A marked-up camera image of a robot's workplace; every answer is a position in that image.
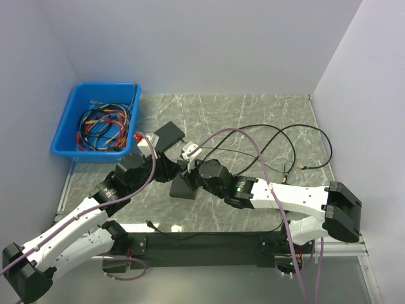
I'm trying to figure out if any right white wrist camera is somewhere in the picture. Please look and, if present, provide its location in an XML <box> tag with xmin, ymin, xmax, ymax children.
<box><xmin>180</xmin><ymin>141</ymin><xmax>202</xmax><ymax>172</ymax></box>

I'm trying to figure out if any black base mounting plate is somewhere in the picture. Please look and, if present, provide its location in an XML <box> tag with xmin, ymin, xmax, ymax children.
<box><xmin>107</xmin><ymin>231</ymin><xmax>295</xmax><ymax>274</ymax></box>

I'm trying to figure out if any blue plastic bin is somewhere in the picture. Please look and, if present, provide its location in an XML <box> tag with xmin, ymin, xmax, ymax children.
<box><xmin>51</xmin><ymin>82</ymin><xmax>142</xmax><ymax>163</ymax></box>

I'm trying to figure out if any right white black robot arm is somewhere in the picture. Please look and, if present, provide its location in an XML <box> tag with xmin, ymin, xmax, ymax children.
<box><xmin>180</xmin><ymin>160</ymin><xmax>362</xmax><ymax>253</ymax></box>

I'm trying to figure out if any black network switch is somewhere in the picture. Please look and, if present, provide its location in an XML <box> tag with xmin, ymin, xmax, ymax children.
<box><xmin>154</xmin><ymin>121</ymin><xmax>185</xmax><ymax>152</ymax></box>
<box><xmin>170</xmin><ymin>160</ymin><xmax>197</xmax><ymax>200</ymax></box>

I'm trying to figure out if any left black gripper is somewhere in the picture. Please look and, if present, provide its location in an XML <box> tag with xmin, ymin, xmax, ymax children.
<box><xmin>128</xmin><ymin>149</ymin><xmax>182</xmax><ymax>194</ymax></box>

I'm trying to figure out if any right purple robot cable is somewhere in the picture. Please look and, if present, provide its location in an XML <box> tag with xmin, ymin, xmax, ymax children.
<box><xmin>185</xmin><ymin>128</ymin><xmax>325</xmax><ymax>304</ymax></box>

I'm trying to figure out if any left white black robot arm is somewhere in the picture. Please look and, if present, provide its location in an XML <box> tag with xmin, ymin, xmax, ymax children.
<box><xmin>1</xmin><ymin>152</ymin><xmax>182</xmax><ymax>303</ymax></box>

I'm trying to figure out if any aluminium rail frame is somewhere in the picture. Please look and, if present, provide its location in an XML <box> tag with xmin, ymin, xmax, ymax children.
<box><xmin>18</xmin><ymin>91</ymin><xmax>385</xmax><ymax>304</ymax></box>

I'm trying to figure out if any long black ethernet cable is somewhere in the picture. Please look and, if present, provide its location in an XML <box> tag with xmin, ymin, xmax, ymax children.
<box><xmin>202</xmin><ymin>123</ymin><xmax>297</xmax><ymax>184</ymax></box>

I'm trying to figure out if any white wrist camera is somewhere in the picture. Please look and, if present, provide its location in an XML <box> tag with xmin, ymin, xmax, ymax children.
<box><xmin>134</xmin><ymin>132</ymin><xmax>159</xmax><ymax>156</ymax></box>
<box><xmin>180</xmin><ymin>141</ymin><xmax>202</xmax><ymax>172</ymax></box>

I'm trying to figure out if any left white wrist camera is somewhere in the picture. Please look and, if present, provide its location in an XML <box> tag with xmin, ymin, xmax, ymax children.
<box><xmin>134</xmin><ymin>132</ymin><xmax>159</xmax><ymax>156</ymax></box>

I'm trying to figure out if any bundle of coloured cables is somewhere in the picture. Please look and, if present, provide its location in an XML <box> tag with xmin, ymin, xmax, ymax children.
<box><xmin>75</xmin><ymin>99</ymin><xmax>134</xmax><ymax>153</ymax></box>

